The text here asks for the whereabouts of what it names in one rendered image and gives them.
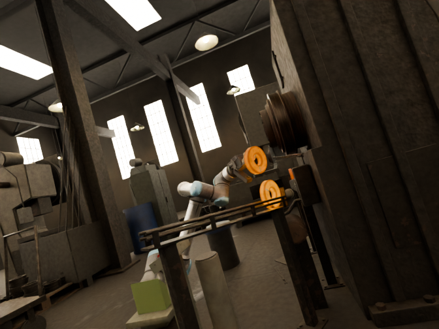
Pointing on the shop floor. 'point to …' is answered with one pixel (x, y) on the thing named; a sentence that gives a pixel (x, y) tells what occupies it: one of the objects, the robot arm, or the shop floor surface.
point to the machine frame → (370, 142)
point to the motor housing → (306, 260)
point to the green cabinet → (156, 197)
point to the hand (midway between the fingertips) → (254, 156)
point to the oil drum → (140, 223)
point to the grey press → (246, 104)
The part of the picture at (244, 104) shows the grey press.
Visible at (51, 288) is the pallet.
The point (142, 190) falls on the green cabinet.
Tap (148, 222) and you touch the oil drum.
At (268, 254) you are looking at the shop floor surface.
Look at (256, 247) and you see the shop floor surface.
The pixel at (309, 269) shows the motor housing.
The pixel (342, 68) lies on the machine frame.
